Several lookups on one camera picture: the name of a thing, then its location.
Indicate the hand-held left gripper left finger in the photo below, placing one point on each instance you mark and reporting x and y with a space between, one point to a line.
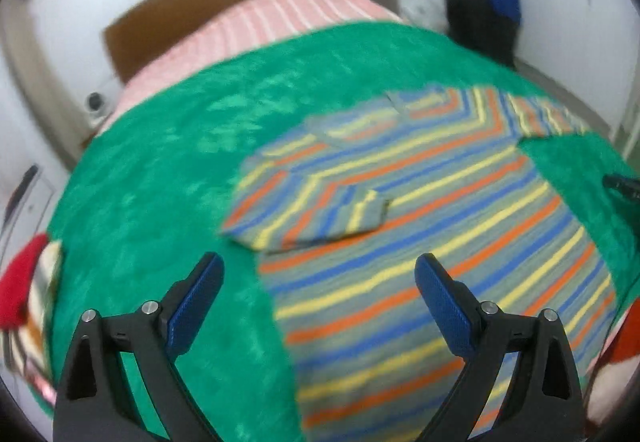
192 307

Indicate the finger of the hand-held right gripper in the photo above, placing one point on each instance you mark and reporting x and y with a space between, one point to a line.
625 187

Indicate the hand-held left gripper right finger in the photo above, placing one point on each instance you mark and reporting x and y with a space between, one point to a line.
447 307

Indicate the striped knit sweater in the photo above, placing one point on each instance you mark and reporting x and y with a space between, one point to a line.
400 222

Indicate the chair with blue black clothes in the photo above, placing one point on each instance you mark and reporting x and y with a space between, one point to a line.
480 32

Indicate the green blanket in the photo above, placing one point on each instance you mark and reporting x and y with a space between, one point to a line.
175 172

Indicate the striped folded cloth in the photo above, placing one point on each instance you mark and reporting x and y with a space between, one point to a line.
42 302

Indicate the orange-red cloth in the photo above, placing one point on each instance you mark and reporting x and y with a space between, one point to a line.
625 342

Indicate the red cloth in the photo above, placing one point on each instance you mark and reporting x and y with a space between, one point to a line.
17 282

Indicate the pink striped bed sheet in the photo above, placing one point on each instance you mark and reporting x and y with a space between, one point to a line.
280 17

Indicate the beige door frame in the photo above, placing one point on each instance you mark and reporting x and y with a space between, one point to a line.
35 82

